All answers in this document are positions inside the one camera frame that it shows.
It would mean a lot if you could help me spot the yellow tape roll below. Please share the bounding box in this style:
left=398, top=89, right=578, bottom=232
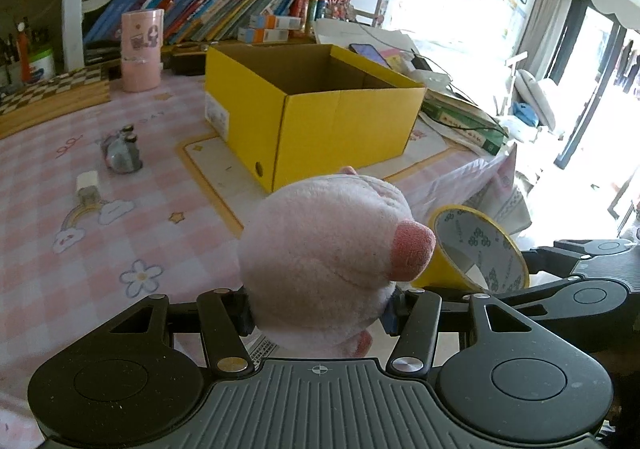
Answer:
left=412, top=206, right=529, bottom=295

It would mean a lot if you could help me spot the pink plush pig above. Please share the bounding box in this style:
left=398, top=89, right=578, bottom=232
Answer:
left=238, top=166, right=436, bottom=358

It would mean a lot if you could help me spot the pink checkered tablecloth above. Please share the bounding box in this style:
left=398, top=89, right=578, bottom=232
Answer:
left=0, top=71, right=532, bottom=449

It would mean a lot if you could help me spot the white power adapter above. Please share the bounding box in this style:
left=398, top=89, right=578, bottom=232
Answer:
left=76, top=171, right=101, bottom=206

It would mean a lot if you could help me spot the green book stack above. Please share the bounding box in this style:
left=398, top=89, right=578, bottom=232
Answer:
left=422, top=96, right=508, bottom=156

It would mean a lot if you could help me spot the yellow cardboard box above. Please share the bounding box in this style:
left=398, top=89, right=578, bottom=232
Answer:
left=205, top=44, right=425, bottom=192

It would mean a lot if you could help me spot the black case on table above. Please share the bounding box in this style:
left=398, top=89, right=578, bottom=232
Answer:
left=169, top=45, right=207, bottom=76

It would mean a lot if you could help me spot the smartphone on papers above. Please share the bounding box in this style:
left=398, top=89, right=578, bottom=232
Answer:
left=348, top=43, right=390, bottom=69

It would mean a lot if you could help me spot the wooden chess board box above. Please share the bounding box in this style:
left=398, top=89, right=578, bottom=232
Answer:
left=0, top=66, right=111, bottom=139

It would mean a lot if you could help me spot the pink cylindrical container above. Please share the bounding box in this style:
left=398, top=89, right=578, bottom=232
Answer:
left=120, top=9, right=164, bottom=93

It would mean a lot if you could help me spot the row of books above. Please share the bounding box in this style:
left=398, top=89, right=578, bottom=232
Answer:
left=84, top=0, right=354, bottom=45

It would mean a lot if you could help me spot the white jar green lid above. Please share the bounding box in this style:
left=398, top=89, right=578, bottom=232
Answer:
left=29, top=46, right=55, bottom=83

